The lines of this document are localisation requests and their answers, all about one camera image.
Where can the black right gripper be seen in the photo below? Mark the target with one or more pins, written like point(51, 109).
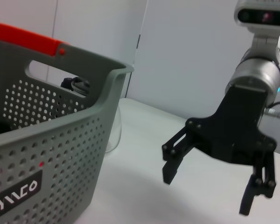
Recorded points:
point(235, 128)

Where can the long dark red toy brick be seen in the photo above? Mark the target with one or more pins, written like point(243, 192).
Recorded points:
point(40, 164)

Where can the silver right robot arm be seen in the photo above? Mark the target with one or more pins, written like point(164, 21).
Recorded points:
point(259, 72)

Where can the grey perforated storage bin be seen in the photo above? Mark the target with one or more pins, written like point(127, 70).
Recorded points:
point(72, 151)

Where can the clear glass flask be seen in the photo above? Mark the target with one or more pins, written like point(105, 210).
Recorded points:
point(116, 130)

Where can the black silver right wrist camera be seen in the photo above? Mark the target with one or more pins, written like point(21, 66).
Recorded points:
point(261, 16)

